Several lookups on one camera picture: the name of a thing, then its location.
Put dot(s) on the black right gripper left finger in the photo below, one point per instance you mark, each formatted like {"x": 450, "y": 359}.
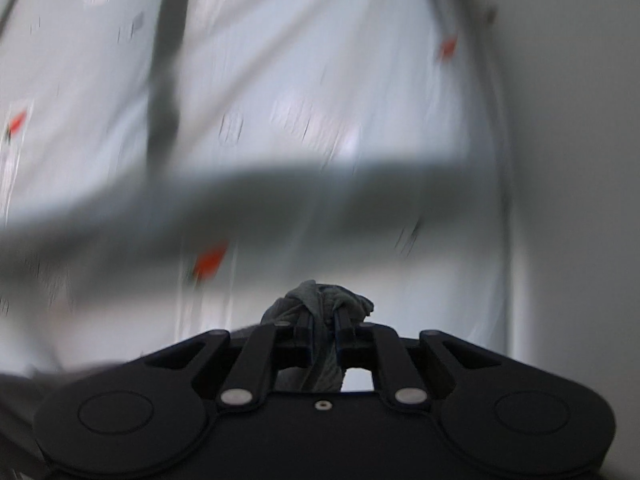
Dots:
{"x": 143, "y": 413}

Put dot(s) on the grey sweat garment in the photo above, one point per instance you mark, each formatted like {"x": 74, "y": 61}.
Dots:
{"x": 320, "y": 301}

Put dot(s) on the white carrot-print storage bag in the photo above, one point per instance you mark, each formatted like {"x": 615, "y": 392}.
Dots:
{"x": 171, "y": 166}

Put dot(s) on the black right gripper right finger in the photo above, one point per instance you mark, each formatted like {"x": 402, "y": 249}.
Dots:
{"x": 509, "y": 416}

